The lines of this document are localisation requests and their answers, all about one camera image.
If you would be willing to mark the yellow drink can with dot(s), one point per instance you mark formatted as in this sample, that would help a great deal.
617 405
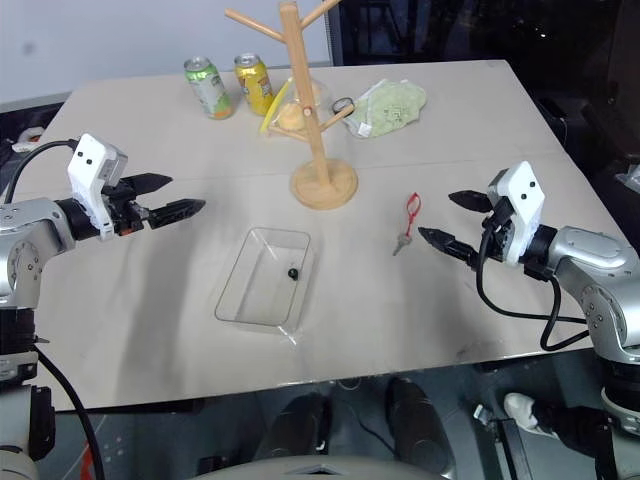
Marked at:
255 85

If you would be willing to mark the green cloth in plastic bag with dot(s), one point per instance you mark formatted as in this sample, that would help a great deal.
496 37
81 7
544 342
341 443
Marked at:
395 107

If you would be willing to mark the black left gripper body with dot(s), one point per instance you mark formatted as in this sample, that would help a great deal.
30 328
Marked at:
122 210

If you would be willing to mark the silver key with red loop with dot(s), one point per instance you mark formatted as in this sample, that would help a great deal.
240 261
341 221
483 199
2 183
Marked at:
410 225

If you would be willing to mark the white shoe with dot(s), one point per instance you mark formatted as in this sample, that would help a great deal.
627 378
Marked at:
520 410

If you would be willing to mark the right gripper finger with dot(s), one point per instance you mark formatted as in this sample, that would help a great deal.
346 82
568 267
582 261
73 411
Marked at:
450 245
472 201

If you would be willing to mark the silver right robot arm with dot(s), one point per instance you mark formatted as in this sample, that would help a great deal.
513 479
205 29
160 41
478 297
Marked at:
595 270

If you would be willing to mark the green drink can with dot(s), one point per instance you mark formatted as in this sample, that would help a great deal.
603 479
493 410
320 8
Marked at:
210 90

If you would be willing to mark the white object beside table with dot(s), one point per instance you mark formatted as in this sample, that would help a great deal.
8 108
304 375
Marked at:
27 142

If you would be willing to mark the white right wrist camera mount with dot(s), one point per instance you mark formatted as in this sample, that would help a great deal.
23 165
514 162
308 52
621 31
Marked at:
522 205

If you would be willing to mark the clear bag with yellow bread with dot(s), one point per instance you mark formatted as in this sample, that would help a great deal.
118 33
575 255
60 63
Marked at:
291 117

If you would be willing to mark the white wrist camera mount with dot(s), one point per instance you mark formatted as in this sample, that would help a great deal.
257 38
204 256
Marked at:
90 160
522 205

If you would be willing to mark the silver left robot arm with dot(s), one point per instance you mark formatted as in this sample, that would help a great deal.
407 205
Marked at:
30 235

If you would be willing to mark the small black ball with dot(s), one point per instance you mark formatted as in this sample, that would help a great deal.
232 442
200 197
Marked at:
292 273

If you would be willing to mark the grey robot torso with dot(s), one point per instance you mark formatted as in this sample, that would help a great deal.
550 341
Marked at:
320 470

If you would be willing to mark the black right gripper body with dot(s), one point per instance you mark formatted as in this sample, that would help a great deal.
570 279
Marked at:
500 235

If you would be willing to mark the clear plastic tray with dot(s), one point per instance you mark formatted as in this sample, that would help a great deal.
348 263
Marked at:
235 305

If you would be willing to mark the dark rounded robot foot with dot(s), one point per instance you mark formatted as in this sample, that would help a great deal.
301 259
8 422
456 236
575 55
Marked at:
415 430
300 425

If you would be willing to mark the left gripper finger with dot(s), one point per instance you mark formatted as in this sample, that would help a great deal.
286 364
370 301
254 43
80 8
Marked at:
150 184
175 212

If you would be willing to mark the wooden branch hanging rack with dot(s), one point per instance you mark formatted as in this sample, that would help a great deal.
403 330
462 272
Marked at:
312 150

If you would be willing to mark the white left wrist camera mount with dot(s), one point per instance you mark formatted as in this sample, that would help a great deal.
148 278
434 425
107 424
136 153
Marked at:
90 160

